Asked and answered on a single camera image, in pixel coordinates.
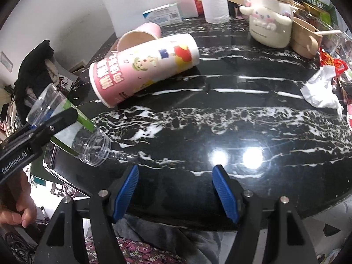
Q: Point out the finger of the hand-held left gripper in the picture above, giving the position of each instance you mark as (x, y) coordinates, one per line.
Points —
(52, 128)
(20, 134)

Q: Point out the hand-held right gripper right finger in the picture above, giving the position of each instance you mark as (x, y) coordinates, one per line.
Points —
(225, 194)

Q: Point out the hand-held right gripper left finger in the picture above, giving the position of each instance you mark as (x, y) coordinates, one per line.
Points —
(126, 194)

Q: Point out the clear plastic bottle green label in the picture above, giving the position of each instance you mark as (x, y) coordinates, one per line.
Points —
(92, 148)

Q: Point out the pink cartoon printed paper cup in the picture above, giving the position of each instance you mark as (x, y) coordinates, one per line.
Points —
(143, 68)

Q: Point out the plain pink paper cup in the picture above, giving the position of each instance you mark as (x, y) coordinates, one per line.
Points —
(148, 29)

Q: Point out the beige plastic cup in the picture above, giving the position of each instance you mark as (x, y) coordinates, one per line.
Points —
(301, 37)

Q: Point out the person's left hand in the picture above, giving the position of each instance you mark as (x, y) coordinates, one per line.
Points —
(18, 198)

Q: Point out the white printed bag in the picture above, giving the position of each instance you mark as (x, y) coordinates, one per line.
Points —
(59, 77)

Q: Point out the person's floral pants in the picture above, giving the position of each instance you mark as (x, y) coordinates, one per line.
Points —
(137, 251)

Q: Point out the person's grey top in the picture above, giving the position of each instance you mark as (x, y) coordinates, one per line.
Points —
(170, 239)

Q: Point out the black cloth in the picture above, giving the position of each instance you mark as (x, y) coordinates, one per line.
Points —
(33, 66)

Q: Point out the crumpled white tissue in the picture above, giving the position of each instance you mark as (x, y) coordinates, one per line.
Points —
(321, 90)

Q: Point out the white cutting board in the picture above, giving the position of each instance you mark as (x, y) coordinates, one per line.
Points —
(132, 2)

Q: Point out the blue white cardboard box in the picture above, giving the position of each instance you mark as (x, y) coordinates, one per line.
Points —
(165, 13)

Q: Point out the red plastic bag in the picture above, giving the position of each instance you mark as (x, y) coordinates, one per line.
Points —
(330, 60)

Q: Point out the white cartoon dog appliance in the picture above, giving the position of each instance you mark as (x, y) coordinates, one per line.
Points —
(269, 30)

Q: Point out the white paper towel roll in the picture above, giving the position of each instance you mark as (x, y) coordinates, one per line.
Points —
(213, 2)

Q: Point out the wooden stick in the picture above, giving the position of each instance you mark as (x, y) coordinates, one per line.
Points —
(330, 33)

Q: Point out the wall switch plate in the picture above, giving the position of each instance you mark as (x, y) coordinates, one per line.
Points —
(6, 62)

